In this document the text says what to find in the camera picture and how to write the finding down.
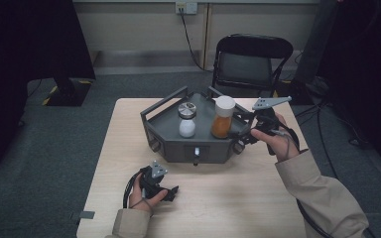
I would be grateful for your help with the person's right hand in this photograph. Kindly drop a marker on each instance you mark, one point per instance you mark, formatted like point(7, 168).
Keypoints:
point(279, 142)

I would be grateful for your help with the white shaker with silver lid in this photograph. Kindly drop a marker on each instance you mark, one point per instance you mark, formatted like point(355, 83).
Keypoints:
point(187, 124)

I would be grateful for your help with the black folding chair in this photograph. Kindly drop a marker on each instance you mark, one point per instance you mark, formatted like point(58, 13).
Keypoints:
point(244, 66)

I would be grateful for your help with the dark grey corner rack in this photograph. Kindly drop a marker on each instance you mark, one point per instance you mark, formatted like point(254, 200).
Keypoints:
point(178, 145)

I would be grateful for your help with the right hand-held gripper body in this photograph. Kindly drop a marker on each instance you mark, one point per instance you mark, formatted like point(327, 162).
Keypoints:
point(267, 119)

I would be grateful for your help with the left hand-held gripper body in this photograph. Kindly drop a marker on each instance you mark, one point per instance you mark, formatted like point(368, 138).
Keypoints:
point(152, 180)

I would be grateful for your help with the grey table edge clip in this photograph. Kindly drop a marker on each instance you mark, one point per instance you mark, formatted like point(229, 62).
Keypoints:
point(86, 214)

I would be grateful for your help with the dark curtain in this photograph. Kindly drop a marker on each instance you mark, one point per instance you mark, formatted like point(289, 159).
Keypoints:
point(367, 82)
point(20, 66)

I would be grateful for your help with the white wall socket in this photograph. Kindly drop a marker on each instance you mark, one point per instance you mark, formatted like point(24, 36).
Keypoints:
point(186, 7)

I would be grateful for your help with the grey metal stand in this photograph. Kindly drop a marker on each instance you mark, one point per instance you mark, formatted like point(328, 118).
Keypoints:
point(314, 49)

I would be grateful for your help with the black stand base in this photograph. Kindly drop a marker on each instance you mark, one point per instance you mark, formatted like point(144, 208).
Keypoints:
point(67, 94)

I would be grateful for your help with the person's left hand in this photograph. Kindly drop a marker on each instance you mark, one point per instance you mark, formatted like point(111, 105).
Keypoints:
point(137, 198)

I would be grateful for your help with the orange jar with white lid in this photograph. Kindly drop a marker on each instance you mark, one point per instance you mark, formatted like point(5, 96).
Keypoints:
point(222, 122)

